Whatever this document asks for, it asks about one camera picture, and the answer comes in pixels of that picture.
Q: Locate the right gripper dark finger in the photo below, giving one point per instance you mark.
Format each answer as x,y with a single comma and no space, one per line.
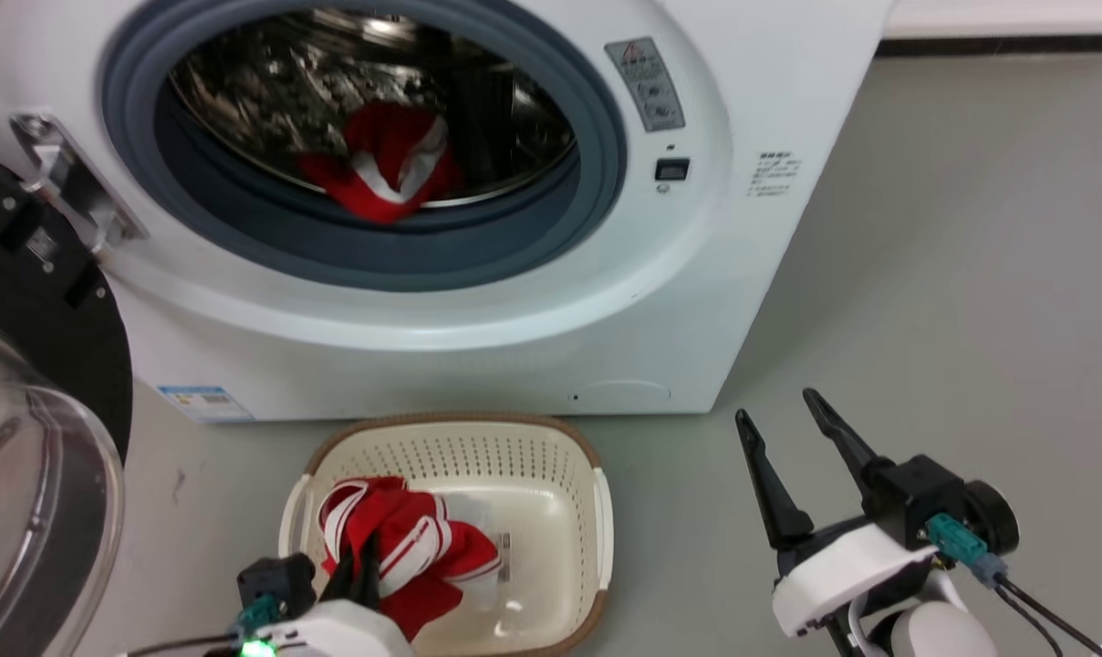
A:
847,443
774,493

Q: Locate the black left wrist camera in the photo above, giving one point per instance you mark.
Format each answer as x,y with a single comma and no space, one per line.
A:
277,577

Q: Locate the blue white energy label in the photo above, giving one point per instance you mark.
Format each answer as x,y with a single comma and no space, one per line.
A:
204,401

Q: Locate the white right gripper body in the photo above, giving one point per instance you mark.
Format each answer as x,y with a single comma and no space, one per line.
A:
847,570

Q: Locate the grey warning sticker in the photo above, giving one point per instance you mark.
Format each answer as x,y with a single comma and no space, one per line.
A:
647,82

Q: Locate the red white garment, loose heap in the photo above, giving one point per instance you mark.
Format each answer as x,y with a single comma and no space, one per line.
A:
382,137

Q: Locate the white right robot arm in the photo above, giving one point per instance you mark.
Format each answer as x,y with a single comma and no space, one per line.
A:
939,630

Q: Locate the cream perforated laundry basket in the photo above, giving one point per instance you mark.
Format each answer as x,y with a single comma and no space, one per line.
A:
556,511

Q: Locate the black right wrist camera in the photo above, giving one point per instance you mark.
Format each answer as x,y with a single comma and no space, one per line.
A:
916,493

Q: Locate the red garment with striped bands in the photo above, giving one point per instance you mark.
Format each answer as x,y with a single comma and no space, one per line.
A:
396,520

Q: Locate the white front-load washing machine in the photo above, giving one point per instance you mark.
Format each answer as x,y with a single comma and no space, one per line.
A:
688,301

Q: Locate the black round washer door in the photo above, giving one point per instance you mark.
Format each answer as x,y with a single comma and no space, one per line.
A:
49,315

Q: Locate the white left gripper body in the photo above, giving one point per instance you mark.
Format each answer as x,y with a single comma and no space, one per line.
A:
346,634

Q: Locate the metal door hinge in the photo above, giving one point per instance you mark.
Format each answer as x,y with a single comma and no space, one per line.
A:
66,173

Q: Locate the dark skirting strip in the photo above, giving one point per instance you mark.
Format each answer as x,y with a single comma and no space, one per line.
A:
1007,45

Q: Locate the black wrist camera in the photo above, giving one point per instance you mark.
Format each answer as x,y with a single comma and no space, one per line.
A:
916,493
277,577

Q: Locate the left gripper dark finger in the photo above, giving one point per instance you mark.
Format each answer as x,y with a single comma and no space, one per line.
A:
346,579
371,570

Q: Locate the white translucent cloth with label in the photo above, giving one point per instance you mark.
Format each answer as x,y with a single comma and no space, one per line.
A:
483,598

